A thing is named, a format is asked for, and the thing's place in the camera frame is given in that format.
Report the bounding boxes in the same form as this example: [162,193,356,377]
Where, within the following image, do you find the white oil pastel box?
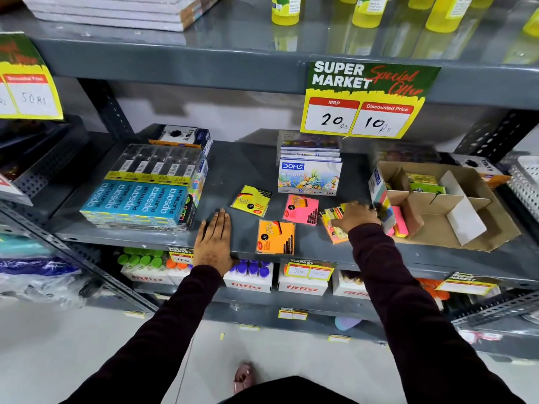
[277,158,343,196]

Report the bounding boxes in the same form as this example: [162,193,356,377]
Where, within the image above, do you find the person's left hand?
[193,208,234,277]

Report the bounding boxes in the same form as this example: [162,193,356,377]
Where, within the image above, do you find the clear plastic bags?
[0,225,102,308]

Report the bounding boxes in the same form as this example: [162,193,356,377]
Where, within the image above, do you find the person's right hand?
[330,201,382,234]

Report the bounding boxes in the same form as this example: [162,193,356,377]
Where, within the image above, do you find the orange yellow sticky note pack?
[319,203,351,245]

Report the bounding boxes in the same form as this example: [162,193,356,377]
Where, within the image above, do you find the brown cardboard box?
[374,160,522,253]

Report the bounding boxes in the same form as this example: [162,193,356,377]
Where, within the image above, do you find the white plastic basket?
[507,151,539,212]

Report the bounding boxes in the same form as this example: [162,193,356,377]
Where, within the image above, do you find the colourful dark boxes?
[371,142,441,164]

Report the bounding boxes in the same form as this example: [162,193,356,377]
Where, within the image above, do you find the small yellow price label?
[285,259,335,282]
[435,272,500,296]
[277,307,309,321]
[167,246,195,266]

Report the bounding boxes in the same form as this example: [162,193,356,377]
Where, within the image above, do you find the grey metal shelf rack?
[0,0,539,360]

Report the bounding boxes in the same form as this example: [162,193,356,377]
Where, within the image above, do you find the white box of orange-capped bottles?
[165,258,193,286]

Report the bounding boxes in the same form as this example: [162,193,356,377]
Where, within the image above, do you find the wrapped pack of blue pencil boxes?
[79,143,209,232]

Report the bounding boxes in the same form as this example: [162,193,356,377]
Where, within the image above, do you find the person's pink shoe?
[233,362,255,395]

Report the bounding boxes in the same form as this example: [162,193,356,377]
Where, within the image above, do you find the white box of green-capped bottles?
[117,247,170,285]

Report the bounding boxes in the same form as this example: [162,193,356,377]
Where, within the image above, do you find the green sticky note pack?
[405,173,446,196]

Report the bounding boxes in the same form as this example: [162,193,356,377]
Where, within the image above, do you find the black orange box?
[148,124,214,157]
[450,153,512,189]

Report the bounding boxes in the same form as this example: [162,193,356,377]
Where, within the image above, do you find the dark print oil pastel box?
[277,130,342,159]

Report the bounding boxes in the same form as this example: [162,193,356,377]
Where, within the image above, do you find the white bottle box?
[277,261,329,297]
[332,269,371,300]

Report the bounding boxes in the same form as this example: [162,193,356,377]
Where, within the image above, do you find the pink sticky note pack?
[282,194,320,227]

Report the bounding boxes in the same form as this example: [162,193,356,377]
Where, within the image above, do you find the white box of blue-capped bottles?
[223,259,275,294]

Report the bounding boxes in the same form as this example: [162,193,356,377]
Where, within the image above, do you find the person's left forearm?
[62,264,225,404]

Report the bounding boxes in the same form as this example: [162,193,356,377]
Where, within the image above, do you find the stack of notebooks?
[19,0,225,33]

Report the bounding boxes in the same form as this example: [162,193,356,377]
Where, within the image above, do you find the person's right forearm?
[347,223,528,404]

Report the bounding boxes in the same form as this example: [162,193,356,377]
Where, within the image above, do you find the row of yellow liquid bottles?
[271,0,539,39]

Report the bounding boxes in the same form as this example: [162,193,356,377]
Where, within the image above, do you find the red white sign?
[0,172,34,207]

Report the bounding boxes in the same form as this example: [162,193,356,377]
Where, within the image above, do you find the multicolour sticky note pad pack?
[369,167,409,239]

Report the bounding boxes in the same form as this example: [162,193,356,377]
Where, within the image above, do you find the green yellow price sign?
[300,60,442,139]
[0,32,64,121]

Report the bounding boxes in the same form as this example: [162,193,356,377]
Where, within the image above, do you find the person's black clothing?
[217,376,382,404]

